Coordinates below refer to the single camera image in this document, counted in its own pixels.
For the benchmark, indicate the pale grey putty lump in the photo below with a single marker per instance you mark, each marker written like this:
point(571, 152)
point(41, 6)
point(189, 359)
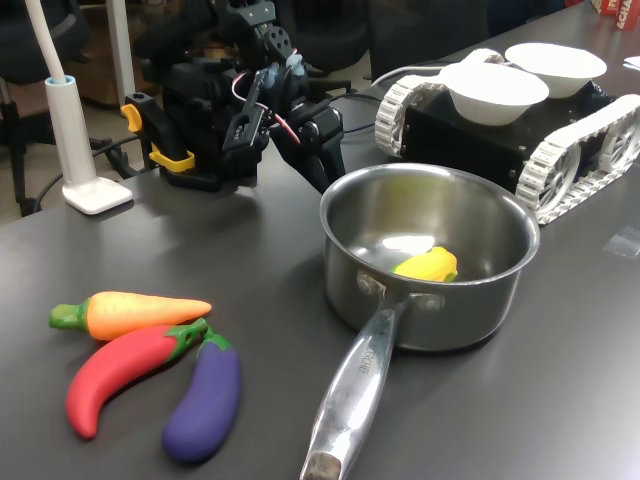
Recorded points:
point(287, 70)

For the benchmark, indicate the white paper sheet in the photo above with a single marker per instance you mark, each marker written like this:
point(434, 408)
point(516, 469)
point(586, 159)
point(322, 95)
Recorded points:
point(634, 62)

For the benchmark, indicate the white post with flat foot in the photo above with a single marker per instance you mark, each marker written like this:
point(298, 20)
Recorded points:
point(75, 150)

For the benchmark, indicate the white bowl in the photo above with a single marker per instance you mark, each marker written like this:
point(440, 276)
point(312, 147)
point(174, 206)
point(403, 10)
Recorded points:
point(495, 95)
point(555, 65)

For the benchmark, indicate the red printed box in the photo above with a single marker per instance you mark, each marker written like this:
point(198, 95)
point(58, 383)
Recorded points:
point(622, 12)

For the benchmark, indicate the yellow green toy corn cob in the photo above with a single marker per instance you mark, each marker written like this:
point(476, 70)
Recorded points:
point(430, 267)

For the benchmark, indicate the black vehicle with white tracks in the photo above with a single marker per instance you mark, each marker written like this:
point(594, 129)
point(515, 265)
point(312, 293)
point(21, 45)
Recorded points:
point(460, 145)

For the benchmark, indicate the orange toy carrot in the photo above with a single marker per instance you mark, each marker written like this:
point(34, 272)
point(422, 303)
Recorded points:
point(135, 315)

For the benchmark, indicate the purple toy aubergine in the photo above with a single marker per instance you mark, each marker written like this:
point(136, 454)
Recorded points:
point(205, 400)

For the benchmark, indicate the black clip with yellow grips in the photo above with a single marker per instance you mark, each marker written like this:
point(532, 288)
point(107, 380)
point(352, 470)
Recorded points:
point(160, 130)

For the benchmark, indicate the clear tape patch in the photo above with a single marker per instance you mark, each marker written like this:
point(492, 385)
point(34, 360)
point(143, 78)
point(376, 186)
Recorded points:
point(622, 242)

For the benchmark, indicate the black office chair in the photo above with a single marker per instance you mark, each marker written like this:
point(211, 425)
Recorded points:
point(30, 50)

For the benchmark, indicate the red toy chilli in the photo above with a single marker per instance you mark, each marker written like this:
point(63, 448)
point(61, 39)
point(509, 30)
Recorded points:
point(120, 365)

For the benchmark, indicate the white pole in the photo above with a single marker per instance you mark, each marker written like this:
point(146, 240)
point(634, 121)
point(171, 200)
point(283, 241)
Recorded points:
point(120, 50)

